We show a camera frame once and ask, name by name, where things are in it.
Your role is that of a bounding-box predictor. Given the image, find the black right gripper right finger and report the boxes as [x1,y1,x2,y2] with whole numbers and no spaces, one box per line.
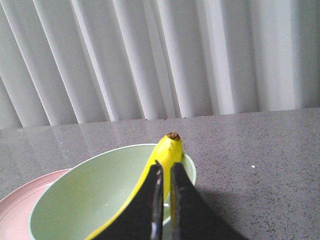
[170,162,246,240]

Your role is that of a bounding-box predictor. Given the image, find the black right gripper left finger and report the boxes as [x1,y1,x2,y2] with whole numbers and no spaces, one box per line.
[94,162,164,240]

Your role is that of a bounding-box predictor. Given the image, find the yellow banana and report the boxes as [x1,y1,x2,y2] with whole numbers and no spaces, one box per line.
[86,132,183,240]

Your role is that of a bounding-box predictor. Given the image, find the green ribbed bowl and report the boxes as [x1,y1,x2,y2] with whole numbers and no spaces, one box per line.
[27,143,197,240]

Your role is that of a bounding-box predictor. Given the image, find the pink plate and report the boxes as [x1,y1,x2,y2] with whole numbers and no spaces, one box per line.
[0,169,69,240]

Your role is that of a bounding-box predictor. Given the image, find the white pleated curtain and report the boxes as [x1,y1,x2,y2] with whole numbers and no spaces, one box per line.
[0,0,320,129]

